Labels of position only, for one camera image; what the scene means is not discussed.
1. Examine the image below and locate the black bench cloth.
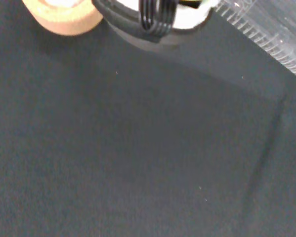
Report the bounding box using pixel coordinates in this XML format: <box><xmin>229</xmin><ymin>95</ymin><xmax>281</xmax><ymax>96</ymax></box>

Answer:
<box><xmin>0</xmin><ymin>0</ymin><xmax>296</xmax><ymax>237</ymax></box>

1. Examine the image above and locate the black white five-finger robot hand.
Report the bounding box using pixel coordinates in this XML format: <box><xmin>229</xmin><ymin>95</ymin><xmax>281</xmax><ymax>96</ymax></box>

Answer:
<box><xmin>91</xmin><ymin>0</ymin><xmax>218</xmax><ymax>51</ymax></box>

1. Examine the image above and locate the cork ring stand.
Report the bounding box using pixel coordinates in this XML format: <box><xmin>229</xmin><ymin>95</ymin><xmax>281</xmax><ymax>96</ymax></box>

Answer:
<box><xmin>21</xmin><ymin>0</ymin><xmax>104</xmax><ymax>36</ymax></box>

